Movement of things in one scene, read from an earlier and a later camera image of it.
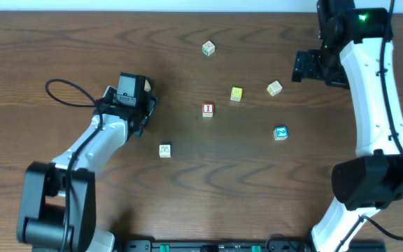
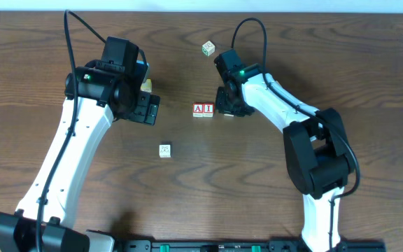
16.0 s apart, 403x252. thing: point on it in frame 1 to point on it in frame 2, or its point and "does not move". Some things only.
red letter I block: (208, 110) does not move
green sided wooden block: (208, 48) does not move
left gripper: (146, 114) to (146, 108)
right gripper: (303, 66) to (224, 106)
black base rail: (244, 246) does not move
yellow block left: (147, 87) does not move
